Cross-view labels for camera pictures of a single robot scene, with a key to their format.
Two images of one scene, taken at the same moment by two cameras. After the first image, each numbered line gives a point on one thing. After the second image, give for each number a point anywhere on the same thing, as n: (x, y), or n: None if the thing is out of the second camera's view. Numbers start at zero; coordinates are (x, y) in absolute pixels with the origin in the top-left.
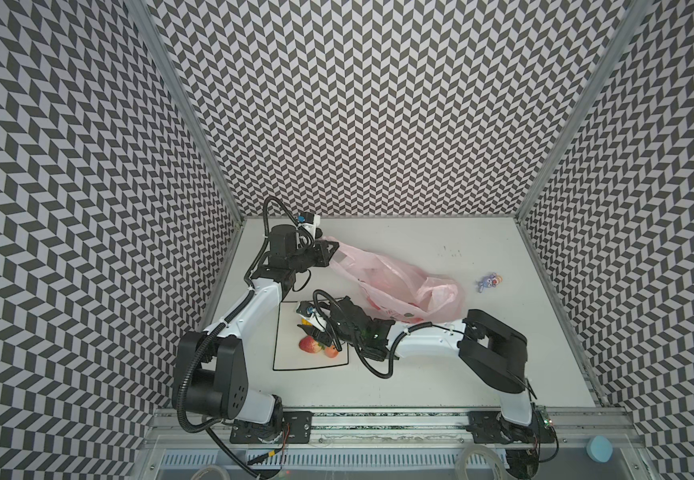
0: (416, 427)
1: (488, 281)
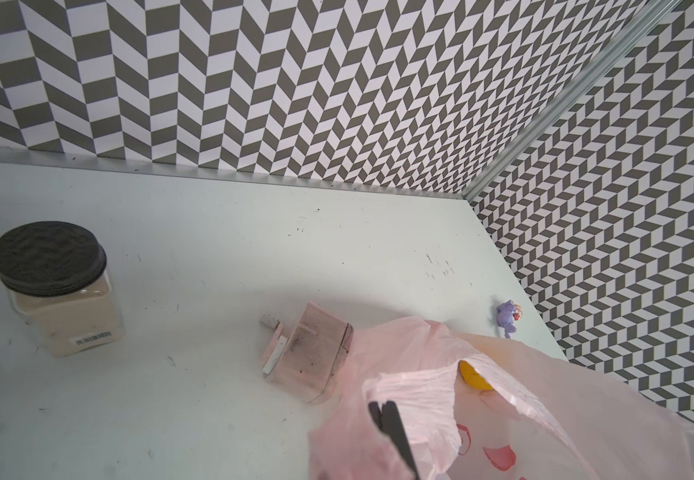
0: None
1: (506, 313)
